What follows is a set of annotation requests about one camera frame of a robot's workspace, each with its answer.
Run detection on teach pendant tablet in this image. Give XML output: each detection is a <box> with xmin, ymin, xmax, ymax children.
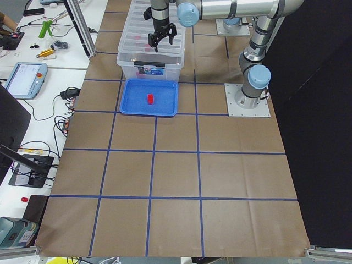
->
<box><xmin>5</xmin><ymin>62</ymin><xmax>48</xmax><ymax>100</ymax></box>

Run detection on blue plastic tray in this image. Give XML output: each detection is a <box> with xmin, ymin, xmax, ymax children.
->
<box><xmin>119</xmin><ymin>79</ymin><xmax>179</xmax><ymax>117</ymax></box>

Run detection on brown paper table cover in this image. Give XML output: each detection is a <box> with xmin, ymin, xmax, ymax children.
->
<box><xmin>36</xmin><ymin>1</ymin><xmax>309</xmax><ymax>257</ymax></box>

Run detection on aluminium frame post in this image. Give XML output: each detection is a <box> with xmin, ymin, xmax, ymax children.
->
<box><xmin>63</xmin><ymin>0</ymin><xmax>96</xmax><ymax>58</ymax></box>

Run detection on black power adapter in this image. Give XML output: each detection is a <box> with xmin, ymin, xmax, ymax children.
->
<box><xmin>60</xmin><ymin>87</ymin><xmax>81</xmax><ymax>100</ymax></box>

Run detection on black monitor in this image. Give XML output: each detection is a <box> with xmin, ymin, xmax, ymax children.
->
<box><xmin>1</xmin><ymin>86</ymin><xmax>34</xmax><ymax>180</ymax></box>

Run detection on green handled tool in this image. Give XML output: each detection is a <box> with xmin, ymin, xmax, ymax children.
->
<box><xmin>38</xmin><ymin>20</ymin><xmax>53</xmax><ymax>39</ymax></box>

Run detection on clear plastic box lid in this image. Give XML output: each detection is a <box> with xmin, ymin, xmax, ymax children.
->
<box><xmin>117</xmin><ymin>0</ymin><xmax>185</xmax><ymax>67</ymax></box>

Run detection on brass cylinder tool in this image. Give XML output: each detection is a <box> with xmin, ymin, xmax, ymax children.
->
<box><xmin>36</xmin><ymin>48</ymin><xmax>57</xmax><ymax>60</ymax></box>

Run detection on clear plastic storage box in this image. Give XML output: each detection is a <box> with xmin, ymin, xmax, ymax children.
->
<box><xmin>117</xmin><ymin>53</ymin><xmax>184</xmax><ymax>81</ymax></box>

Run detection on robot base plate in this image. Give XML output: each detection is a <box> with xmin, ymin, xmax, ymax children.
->
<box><xmin>216</xmin><ymin>17</ymin><xmax>250</xmax><ymax>37</ymax></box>

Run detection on red block grasped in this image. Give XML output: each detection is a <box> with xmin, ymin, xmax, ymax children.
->
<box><xmin>147</xmin><ymin>93</ymin><xmax>154</xmax><ymax>105</ymax></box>

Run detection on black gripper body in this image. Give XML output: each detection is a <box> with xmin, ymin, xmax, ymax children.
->
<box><xmin>148</xmin><ymin>19</ymin><xmax>176</xmax><ymax>44</ymax></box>

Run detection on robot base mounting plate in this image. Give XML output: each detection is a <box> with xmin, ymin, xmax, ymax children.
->
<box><xmin>224</xmin><ymin>83</ymin><xmax>271</xmax><ymax>118</ymax></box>

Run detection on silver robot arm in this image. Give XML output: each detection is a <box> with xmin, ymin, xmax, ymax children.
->
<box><xmin>175</xmin><ymin>0</ymin><xmax>303</xmax><ymax>109</ymax></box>
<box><xmin>223</xmin><ymin>18</ymin><xmax>248</xmax><ymax>31</ymax></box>

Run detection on black smartphone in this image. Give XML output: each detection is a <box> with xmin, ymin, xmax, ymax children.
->
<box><xmin>23</xmin><ymin>8</ymin><xmax>45</xmax><ymax>17</ymax></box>

